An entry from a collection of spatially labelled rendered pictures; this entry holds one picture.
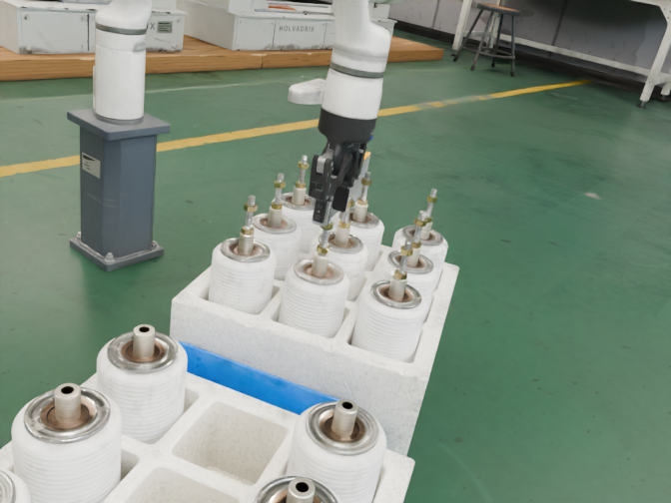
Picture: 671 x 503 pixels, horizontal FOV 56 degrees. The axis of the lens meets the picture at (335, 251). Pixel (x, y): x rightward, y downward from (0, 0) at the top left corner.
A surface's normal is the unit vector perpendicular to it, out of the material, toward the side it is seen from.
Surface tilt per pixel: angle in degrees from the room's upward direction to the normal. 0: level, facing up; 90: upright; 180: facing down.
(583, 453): 0
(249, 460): 90
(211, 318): 90
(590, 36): 90
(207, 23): 90
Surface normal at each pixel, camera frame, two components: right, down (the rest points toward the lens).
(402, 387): -0.29, 0.38
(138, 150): 0.77, 0.40
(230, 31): -0.62, 0.25
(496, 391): 0.17, -0.88
